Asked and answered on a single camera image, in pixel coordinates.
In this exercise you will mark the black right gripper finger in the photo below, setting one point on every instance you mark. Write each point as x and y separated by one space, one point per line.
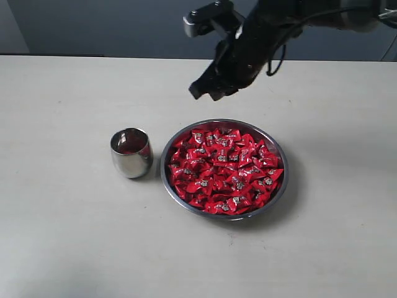
205 84
218 90

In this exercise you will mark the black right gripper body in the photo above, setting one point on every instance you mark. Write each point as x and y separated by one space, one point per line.
255 42

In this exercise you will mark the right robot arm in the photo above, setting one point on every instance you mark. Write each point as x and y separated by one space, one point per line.
357 16

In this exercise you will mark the stainless steel bowl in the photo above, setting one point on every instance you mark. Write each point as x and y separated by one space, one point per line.
227 156

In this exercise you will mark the stainless steel cup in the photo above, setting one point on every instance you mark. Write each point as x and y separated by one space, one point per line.
136 165

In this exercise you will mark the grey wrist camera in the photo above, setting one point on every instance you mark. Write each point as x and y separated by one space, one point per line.
198 22

